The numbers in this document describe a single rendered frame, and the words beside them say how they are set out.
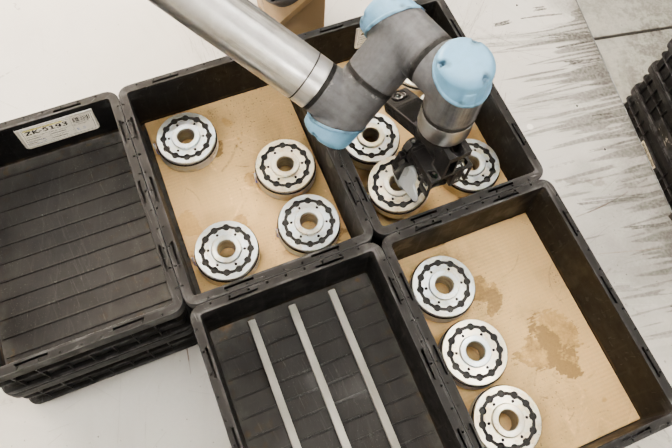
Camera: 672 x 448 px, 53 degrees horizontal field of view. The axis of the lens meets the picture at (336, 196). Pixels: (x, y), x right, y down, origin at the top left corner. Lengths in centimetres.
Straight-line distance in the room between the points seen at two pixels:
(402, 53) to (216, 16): 24
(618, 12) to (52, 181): 207
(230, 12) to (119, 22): 71
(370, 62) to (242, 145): 40
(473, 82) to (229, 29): 31
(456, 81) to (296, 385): 53
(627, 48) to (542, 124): 120
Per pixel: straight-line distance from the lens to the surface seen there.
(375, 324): 110
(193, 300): 101
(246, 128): 123
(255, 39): 88
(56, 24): 161
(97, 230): 119
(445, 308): 109
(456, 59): 83
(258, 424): 107
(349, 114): 91
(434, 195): 118
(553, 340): 115
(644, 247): 142
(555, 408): 113
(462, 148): 95
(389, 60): 88
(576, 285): 116
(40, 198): 124
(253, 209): 115
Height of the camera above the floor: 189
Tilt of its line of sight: 65 degrees down
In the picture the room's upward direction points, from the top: 6 degrees clockwise
